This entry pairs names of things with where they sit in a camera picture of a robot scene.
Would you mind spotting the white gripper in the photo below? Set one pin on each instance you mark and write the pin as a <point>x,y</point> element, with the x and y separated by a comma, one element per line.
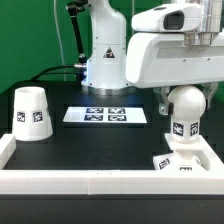
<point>160,60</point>

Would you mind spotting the white lamp bulb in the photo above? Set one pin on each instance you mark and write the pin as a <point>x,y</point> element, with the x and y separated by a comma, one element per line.
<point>188,106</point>

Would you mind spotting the white lamp base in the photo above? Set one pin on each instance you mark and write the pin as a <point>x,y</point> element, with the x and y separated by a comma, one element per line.
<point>190,156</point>

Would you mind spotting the white lamp shade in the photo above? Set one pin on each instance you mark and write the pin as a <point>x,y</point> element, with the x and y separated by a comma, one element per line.
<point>31,119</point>

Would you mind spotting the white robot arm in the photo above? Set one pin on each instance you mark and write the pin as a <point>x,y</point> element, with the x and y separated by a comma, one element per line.
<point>106,68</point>

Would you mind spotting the white marker sheet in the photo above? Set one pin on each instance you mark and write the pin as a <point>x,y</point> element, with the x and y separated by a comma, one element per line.
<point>130,115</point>

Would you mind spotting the white U-shaped fence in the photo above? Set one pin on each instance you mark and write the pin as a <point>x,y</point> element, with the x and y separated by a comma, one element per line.
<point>98,182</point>

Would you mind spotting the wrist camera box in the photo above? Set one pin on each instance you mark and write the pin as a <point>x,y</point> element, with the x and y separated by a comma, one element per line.
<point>178,17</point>

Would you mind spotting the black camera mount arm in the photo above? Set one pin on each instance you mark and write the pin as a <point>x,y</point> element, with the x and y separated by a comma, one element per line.
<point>74,8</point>

